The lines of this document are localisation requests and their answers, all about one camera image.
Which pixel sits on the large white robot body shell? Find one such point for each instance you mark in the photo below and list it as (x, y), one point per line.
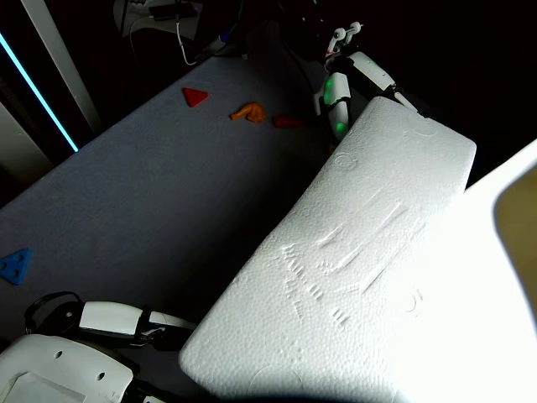
(461, 273)

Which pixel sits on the cyan light strip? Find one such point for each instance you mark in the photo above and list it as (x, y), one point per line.
(38, 92)

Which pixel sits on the grey table cloth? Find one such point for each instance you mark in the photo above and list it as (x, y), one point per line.
(147, 168)

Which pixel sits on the blue triangle block with holes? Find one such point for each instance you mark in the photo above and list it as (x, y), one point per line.
(16, 266)

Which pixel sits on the white styrofoam lid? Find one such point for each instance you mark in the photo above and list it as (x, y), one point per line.
(344, 252)

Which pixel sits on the orange toy croissant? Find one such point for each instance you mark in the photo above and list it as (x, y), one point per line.
(251, 112)

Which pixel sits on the white upright post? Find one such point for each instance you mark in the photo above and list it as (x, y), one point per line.
(63, 63)

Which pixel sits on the orange toy carrot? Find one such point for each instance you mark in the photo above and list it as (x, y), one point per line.
(287, 121)

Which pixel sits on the red triangle block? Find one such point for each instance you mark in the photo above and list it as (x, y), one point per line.
(194, 96)

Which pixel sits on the white curved stand base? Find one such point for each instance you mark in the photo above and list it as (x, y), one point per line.
(138, 23)

